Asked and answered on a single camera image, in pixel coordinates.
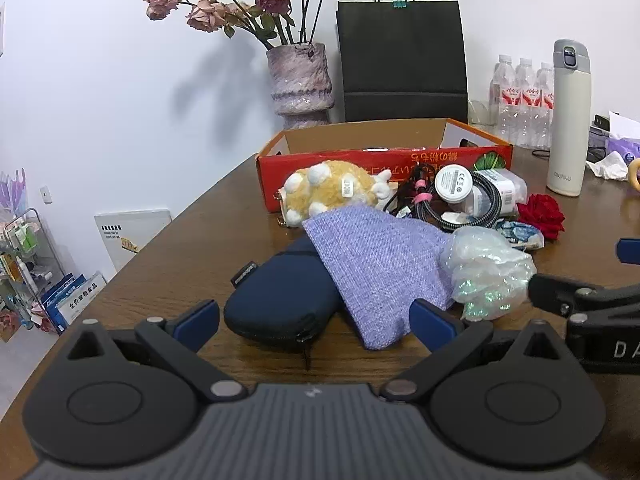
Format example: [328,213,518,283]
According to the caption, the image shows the red rose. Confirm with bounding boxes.
[516,193,566,241]

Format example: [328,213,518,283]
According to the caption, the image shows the white round jar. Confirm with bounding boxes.
[472,167,528,216]

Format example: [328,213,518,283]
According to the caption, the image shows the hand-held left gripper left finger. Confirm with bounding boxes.
[62,300,248,403]

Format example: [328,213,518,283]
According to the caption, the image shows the braided cable with pink tie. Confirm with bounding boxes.
[390,162,506,233]

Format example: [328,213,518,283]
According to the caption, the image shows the blue patterned packet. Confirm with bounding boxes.
[495,219,545,251]

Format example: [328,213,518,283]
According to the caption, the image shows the shrink-wrapped water bottle pack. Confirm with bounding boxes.
[489,54,555,150]

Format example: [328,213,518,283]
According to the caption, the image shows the red cardboard box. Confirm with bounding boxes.
[256,118,514,213]

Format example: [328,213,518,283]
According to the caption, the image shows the metal wire rack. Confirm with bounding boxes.
[0,207,56,331]

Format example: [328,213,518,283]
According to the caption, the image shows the crumpled white tissue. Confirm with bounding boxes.
[586,151,630,182]

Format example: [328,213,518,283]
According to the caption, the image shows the purple gift bags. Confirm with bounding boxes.
[0,167,28,221]

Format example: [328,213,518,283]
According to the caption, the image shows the clear glass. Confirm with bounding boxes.
[467,99,494,127]

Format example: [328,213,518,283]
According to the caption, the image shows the purple tissue pack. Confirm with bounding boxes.
[605,135,640,161]

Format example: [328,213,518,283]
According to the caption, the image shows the yellow plush toy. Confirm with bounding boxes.
[277,160,393,228]

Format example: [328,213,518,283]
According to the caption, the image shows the blue and white boxes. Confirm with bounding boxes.
[40,272,108,333]

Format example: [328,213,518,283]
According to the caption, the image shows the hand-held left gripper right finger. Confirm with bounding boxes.
[379,299,571,403]

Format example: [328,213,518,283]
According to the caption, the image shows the white paper sheet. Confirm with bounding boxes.
[607,111,640,138]

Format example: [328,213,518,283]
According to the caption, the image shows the pink mottled vase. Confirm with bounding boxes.
[266,42,335,130]

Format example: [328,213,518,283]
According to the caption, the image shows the iridescent bubble wrap bag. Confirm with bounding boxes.
[440,226,537,321]

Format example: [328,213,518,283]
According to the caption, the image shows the purple knitted pouch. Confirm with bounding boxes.
[301,205,458,351]

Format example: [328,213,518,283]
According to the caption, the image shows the white thermos bottle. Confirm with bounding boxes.
[546,38,592,197]

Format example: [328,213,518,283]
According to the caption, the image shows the dark blue cloth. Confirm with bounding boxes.
[223,235,346,348]

